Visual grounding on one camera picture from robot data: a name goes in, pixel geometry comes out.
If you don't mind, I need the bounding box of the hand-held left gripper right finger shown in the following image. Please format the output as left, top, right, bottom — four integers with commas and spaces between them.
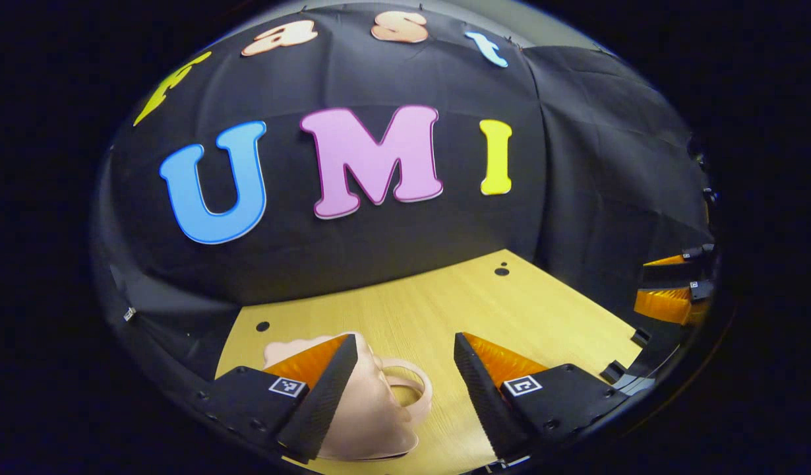
454, 332, 632, 460

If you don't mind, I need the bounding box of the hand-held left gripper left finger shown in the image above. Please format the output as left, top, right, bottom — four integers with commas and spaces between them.
193, 333, 359, 464

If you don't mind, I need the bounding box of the pink suitcase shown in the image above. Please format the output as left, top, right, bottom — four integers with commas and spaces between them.
263, 332, 434, 461

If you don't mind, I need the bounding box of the black backdrop cloth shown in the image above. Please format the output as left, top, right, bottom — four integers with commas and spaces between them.
92, 3, 716, 396

